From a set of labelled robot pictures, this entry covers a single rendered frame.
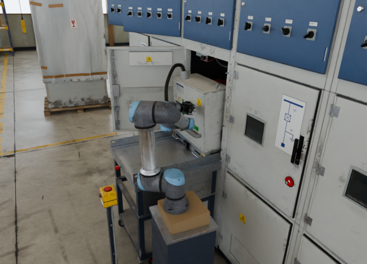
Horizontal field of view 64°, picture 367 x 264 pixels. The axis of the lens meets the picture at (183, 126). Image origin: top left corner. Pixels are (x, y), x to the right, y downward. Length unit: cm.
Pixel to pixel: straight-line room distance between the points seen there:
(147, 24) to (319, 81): 168
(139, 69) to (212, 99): 77
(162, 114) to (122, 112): 121
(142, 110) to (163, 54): 108
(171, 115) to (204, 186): 94
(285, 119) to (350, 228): 58
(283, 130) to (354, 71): 49
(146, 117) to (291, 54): 78
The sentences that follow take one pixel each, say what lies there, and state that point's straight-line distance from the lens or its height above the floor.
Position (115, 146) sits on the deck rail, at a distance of 247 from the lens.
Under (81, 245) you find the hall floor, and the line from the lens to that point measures 285.
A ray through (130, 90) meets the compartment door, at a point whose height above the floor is 122.
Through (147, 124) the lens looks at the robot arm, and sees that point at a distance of 152.
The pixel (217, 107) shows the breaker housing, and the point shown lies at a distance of 211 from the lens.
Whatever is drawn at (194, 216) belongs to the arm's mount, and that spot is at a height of 83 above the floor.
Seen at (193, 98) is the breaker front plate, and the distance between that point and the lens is 217.
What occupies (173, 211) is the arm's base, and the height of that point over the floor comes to 85.
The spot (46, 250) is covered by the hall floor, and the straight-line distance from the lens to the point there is 290.
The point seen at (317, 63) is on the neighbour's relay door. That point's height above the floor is 169.
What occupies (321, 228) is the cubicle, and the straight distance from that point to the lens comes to 169.
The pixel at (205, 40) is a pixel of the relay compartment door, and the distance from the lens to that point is 220.
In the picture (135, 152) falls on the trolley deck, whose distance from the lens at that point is 238.
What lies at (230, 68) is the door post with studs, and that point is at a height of 153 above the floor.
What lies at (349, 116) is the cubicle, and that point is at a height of 151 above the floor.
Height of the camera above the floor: 195
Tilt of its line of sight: 23 degrees down
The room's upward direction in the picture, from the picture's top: 1 degrees clockwise
